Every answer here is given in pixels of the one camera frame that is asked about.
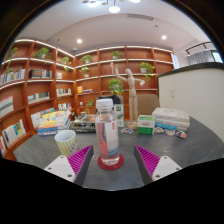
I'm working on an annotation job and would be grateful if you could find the wooden wall shelf unit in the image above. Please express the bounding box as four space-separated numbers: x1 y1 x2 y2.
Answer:
0 38 176 161

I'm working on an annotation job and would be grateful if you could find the white cup with yellow-green stripes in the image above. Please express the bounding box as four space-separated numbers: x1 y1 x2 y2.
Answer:
54 129 80 158

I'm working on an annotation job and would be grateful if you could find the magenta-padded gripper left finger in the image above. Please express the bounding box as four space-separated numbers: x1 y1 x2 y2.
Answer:
43 144 95 187

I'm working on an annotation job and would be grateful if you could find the small green-white box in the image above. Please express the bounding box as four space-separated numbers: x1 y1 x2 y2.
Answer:
136 114 156 136

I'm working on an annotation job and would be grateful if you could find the stack of colourful books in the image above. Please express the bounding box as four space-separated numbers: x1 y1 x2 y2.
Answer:
36 108 73 137

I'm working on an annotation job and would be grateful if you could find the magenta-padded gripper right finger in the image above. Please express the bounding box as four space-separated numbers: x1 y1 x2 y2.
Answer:
134 144 183 186

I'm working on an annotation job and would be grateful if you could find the flat round red coaster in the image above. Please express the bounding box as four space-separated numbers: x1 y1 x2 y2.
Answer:
96 153 125 171

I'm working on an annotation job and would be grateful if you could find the ceiling air vent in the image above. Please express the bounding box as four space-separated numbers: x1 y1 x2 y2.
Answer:
127 13 154 21

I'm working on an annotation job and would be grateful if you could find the stack of white books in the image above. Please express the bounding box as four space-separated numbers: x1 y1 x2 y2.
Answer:
151 107 191 133

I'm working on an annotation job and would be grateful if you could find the clear plastic water bottle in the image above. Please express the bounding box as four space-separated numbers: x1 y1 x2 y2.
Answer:
94 98 121 167

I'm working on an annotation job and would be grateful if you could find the grey sheer curtain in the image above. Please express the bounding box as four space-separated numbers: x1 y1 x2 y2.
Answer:
188 50 223 66

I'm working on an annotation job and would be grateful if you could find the black curtain rail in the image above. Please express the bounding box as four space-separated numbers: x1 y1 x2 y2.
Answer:
184 41 214 56

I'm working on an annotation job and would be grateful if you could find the branched ceiling lamp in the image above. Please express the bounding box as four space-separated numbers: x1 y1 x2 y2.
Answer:
82 0 142 14

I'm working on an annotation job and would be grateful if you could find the tall green-white carton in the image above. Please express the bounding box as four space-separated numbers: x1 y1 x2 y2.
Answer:
113 103 125 129

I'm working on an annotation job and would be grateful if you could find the beige chair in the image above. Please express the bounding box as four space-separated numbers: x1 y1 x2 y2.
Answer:
136 93 160 117

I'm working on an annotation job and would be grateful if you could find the wooden artist mannequin figure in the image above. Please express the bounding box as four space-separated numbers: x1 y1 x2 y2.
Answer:
109 62 146 130

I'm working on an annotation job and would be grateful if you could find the stack of dark books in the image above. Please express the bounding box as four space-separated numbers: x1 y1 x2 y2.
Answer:
69 113 98 134

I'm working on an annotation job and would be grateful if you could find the white partition with dark top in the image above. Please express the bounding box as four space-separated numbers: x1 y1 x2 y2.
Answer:
157 62 224 144

